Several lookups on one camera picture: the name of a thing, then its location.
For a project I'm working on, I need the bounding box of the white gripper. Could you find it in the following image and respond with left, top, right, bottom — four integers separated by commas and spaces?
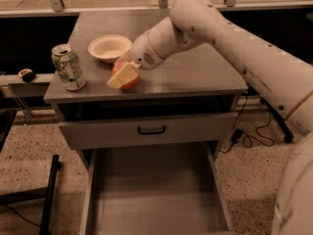
107, 30, 166, 90

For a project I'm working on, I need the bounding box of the red apple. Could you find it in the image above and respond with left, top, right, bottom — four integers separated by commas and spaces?
111, 60, 141, 90

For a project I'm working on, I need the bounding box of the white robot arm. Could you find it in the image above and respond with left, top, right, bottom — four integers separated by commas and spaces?
108, 0, 313, 235

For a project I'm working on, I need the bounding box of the grey drawer cabinet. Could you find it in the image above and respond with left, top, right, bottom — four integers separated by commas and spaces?
45, 10, 246, 154

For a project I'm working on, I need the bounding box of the closed grey drawer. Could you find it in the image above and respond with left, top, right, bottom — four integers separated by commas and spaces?
59, 112, 237, 150

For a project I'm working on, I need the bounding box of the open grey drawer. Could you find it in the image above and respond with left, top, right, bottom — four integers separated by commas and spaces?
79, 142, 236, 235

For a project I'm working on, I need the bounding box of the white paper bowl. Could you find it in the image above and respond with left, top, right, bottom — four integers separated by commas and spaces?
88, 35, 132, 64

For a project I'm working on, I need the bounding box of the green white soda can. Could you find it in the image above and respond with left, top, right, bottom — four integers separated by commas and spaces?
51, 44, 86, 91

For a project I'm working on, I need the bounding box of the black yellow tape measure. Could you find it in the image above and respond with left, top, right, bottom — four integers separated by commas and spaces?
18, 69, 36, 82

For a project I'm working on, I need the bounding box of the black stand leg with caster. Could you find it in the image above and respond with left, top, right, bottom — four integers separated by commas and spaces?
260, 98, 293, 143

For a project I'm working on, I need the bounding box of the black drawer handle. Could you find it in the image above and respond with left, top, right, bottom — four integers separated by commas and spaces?
137, 125, 166, 135

